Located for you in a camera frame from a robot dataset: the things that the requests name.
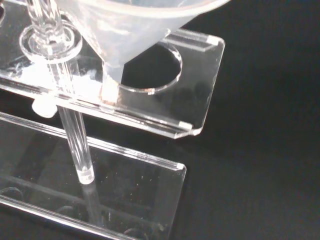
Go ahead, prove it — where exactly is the black cloth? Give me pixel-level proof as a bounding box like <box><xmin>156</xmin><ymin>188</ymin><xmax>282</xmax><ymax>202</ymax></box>
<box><xmin>0</xmin><ymin>0</ymin><xmax>320</xmax><ymax>240</ymax></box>

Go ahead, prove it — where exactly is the clear acrylic funnel stand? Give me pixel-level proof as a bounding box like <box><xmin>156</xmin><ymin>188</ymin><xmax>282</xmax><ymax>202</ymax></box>
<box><xmin>0</xmin><ymin>0</ymin><xmax>226</xmax><ymax>240</ymax></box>

